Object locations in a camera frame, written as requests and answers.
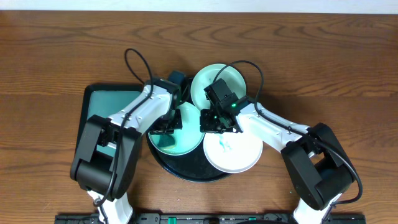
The mint plate with stain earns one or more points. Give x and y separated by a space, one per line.
205 77

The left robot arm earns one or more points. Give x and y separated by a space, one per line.
107 151

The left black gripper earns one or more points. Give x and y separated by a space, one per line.
170 125

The white plate with stain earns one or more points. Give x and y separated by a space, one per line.
232 152

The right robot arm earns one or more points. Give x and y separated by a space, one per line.
318 166

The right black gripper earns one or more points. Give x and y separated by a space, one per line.
212 122

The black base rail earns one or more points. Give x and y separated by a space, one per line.
155 218

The black rectangular sponge tray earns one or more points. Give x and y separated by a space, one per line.
104 99

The round black tray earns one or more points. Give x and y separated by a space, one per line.
192 166

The mint green plate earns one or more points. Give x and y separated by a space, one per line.
187 138

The green and yellow sponge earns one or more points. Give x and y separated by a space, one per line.
165 142

